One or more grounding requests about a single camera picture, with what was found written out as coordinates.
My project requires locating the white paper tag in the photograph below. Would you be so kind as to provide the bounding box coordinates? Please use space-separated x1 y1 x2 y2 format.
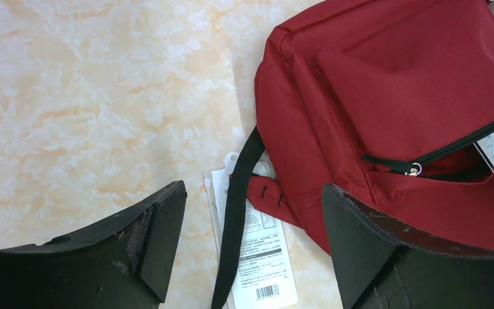
203 151 298 309

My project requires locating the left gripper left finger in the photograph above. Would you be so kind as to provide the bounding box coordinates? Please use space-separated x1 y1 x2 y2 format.
0 181 187 308

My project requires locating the red backpack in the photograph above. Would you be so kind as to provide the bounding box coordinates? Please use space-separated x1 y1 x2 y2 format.
212 1 494 308

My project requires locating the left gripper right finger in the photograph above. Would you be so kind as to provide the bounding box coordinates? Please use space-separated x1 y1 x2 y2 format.
322 183 494 308

